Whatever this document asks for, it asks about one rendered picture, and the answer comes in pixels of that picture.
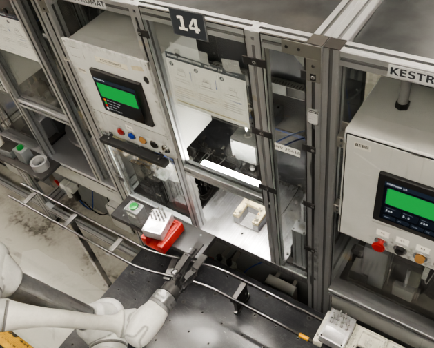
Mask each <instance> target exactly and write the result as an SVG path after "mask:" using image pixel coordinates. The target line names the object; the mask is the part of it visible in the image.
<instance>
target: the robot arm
mask: <svg viewBox="0 0 434 348"><path fill-rule="evenodd" d="M203 245H204V244H203V243H201V242H199V241H197V242H196V243H195V245H194V246H193V248H192V249H191V250H190V251H189V252H188V253H187V252H185V253H184V254H183V255H182V257H181V259H180V260H179V261H178V263H177V265H176V266H175V268H174V269H173V270H172V271H171V274H172V275H173V277H172V279H171V280H170V281H165V282H164V284H163V285H162V287H161V288H160V289H157V290H156V292H154V293H153V295H152V296H151V298H150V299H149V300H148V302H147V303H145V304H144V305H141V306H140V308H138V309H136V308H134V309H124V307H123V306H122V304H121V303H120V301H118V300H115V299H114V298H101V299H99V300H97V301H96V302H92V303H90V304H86V303H84V302H82V301H80V300H78V299H76V298H73V297H72V296H69V295H68V294H66V293H64V292H62V291H60V290H58V289H56V288H54V287H51V286H50V285H48V284H46V283H44V282H42V281H40V280H38V279H36V278H33V277H32V276H30V275H28V274H26V273H24V272H23V271H22V270H21V267H20V266H19V265H18V264H17V263H16V262H15V261H14V259H13V258H12V257H11V255H10V252H9V250H8V248H7V247H6V245H5V244H4V243H2V242H0V332H6V331H14V330H19V329H29V328H38V327H56V328H69V329H76V330H77V333H78V335H79V336H80V337H81V338H82V339H83V340H84V341H85V342H86V344H87V345H89V348H128V343H129V344H130V345H132V346H133V347H135V348H142V347H144V346H145V345H147V344H148V343H149V342H150V341H151V340H152V339H153V338H154V337H155V336H156V334H157V333H158V332H159V330H160V329H161V327H162V326H163V324H164V323H165V320H166V317H167V316H168V314H169V313H170V312H171V311H172V309H173V307H174V306H175V305H176V300H177V299H178V297H179V296H180V295H181V293H183V292H184V291H185V290H186V288H187V287H188V286H189V284H190V283H191V282H192V281H193V280H194V279H195V278H196V277H197V271H198V269H199V268H200V266H201V265H202V264H203V263H204V261H205V260H206V258H207V256H206V255H204V254H202V253H201V254H200V256H199V257H198V258H197V259H196V261H195V262H194V264H193V265H192V267H191V268H190V270H189V271H188V272H187V273H185V272H186V269H187V268H188V265H189V264H190V261H191V260H192V258H194V257H195V256H196V255H197V254H198V252H199V251H200V249H201V248H202V247H203ZM181 273H182V274H181ZM2 298H8V299H10V300H6V299H2Z"/></svg>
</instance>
